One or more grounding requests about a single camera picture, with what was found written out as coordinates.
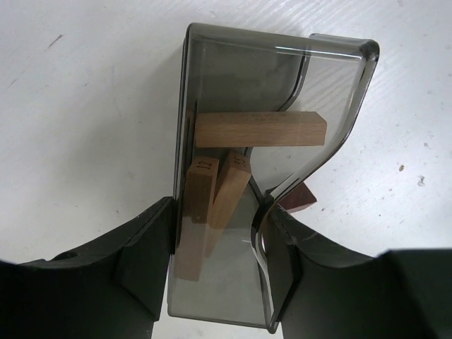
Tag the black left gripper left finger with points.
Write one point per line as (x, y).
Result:
(110, 287)

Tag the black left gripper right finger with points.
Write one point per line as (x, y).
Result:
(324, 290)

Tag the wooden block numbered 12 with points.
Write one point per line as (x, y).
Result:
(197, 203)

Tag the wooden block numbered 55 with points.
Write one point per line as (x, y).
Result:
(233, 179)

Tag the long light wooden block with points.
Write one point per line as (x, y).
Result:
(259, 129)

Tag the dark red wooden cube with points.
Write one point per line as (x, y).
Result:
(298, 199)

